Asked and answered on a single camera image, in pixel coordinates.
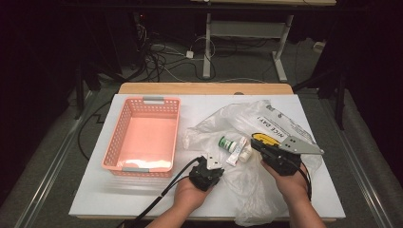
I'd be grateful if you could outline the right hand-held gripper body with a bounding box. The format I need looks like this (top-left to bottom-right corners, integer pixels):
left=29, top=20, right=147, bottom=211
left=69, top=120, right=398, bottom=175
left=260, top=135, right=325, bottom=177

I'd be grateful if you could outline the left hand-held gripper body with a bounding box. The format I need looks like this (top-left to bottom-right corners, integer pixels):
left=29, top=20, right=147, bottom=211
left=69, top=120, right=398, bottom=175
left=188, top=153, right=225, bottom=192

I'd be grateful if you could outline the small white tube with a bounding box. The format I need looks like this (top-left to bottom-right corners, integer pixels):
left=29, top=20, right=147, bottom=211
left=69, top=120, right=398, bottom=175
left=239, top=145, right=254, bottom=163

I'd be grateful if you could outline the white green-capped tube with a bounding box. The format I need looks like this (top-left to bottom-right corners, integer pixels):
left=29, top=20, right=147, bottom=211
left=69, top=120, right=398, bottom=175
left=218, top=136, right=238, bottom=154

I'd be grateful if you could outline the clear smiley plastic bag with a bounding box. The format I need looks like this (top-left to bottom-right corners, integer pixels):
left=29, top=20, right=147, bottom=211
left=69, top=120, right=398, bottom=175
left=182, top=99, right=325, bottom=227

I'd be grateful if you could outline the pink plastic basket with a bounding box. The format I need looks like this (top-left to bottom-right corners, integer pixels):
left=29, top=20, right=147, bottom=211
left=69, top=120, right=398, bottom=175
left=101, top=96, right=182, bottom=179

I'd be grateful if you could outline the person's left hand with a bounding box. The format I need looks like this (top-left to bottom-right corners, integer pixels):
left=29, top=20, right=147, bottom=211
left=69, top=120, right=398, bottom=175
left=173, top=179, right=213, bottom=212

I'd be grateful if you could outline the person's right hand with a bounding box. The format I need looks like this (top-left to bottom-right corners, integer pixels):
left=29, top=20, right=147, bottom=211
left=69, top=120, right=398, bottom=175
left=259, top=160, right=310, bottom=203

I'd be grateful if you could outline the black stand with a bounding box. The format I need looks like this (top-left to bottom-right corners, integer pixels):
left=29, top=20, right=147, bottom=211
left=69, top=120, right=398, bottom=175
left=293, top=67, right=347, bottom=131
left=74, top=63, right=96, bottom=120

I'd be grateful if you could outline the white board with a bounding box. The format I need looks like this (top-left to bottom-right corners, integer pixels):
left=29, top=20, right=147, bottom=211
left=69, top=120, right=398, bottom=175
left=68, top=93, right=346, bottom=219

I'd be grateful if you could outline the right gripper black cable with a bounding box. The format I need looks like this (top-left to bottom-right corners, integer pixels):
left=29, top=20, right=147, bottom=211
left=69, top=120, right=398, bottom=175
left=297, top=161, right=314, bottom=201

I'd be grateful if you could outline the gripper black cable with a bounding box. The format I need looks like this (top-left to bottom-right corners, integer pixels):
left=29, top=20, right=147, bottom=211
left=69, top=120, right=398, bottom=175
left=115, top=156, right=203, bottom=228
left=297, top=161, right=314, bottom=201

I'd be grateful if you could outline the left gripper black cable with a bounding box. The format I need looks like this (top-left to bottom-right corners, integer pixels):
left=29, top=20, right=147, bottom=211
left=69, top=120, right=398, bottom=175
left=115, top=156, right=203, bottom=228

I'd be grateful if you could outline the metal floor rail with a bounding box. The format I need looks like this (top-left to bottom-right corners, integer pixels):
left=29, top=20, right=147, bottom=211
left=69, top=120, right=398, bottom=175
left=319, top=98, right=394, bottom=228
left=17, top=91, right=96, bottom=228

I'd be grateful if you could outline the white metal desk frame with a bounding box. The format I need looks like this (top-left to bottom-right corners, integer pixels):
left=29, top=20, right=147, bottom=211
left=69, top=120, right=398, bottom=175
left=202, top=12, right=295, bottom=83

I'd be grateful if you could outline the tangle of floor cables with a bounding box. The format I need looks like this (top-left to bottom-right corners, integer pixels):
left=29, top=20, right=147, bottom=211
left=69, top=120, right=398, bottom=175
left=136, top=23, right=217, bottom=84

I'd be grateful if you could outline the black floor cable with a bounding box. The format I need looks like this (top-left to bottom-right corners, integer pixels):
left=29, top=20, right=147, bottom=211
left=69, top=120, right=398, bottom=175
left=77, top=101, right=112, bottom=162

